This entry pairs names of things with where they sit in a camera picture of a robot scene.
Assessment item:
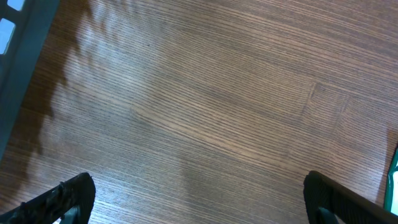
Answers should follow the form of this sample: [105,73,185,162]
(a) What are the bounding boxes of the grey plastic mesh basket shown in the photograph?
[1,0,60,154]

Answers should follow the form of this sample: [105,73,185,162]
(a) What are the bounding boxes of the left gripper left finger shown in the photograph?
[1,172,95,224]

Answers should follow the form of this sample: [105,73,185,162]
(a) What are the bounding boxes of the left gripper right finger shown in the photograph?
[303,170,397,224]

